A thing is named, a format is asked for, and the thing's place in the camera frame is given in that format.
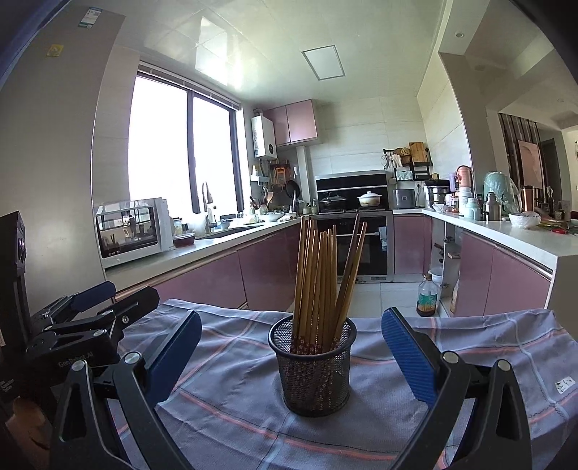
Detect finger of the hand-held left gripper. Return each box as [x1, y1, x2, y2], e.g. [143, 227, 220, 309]
[43, 286, 160, 351]
[31, 280, 118, 330]

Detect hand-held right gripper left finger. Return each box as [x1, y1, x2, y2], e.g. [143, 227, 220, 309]
[49, 310, 202, 470]

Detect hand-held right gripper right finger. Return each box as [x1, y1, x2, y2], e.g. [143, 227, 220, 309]
[380, 306, 534, 470]

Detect black mesh holder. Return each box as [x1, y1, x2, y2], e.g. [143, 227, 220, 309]
[268, 315, 357, 417]

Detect group of wooden chopsticks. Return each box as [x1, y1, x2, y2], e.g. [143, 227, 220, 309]
[291, 213, 367, 358]

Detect cooking oil bottle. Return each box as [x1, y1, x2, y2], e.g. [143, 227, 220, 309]
[416, 273, 440, 317]

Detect white microwave oven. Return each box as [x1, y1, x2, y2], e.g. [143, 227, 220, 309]
[95, 197, 174, 272]

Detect pink base cabinets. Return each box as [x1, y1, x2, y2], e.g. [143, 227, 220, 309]
[393, 212, 554, 319]
[106, 216, 312, 312]

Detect blue checked tablecloth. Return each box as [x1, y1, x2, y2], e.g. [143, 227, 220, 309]
[104, 298, 578, 470]

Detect black built-in oven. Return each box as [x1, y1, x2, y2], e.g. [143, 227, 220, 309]
[311, 214, 389, 277]

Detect kitchen faucet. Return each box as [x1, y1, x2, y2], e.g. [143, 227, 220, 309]
[202, 181, 217, 233]

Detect grey refrigerator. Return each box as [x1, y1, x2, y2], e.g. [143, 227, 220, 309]
[0, 0, 127, 299]

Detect kitchen window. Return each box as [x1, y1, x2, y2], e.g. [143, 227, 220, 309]
[129, 72, 242, 215]

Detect steel steamer pot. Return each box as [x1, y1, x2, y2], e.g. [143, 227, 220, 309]
[427, 184, 450, 208]

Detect black wok with glass lid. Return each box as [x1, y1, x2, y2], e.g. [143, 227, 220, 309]
[318, 192, 348, 211]

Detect white plastic bag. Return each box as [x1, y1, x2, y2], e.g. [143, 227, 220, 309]
[508, 212, 542, 229]

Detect black range hood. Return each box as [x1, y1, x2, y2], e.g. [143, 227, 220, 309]
[315, 171, 389, 187]

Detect green appliance under plastic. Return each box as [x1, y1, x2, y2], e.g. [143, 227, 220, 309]
[483, 171, 522, 215]

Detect white water heater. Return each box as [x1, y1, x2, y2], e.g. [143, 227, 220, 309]
[251, 115, 277, 159]

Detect wooden slat partition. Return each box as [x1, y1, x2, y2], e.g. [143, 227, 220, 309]
[498, 113, 545, 191]

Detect ceiling light panel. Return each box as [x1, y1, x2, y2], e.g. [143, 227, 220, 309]
[302, 45, 345, 81]

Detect wall-mounted storage rack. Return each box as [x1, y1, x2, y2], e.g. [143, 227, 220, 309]
[383, 142, 433, 181]

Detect framed wall picture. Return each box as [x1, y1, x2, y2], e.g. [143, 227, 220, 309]
[517, 140, 545, 191]

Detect pink wall cabinet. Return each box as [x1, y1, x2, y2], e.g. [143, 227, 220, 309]
[264, 99, 322, 146]

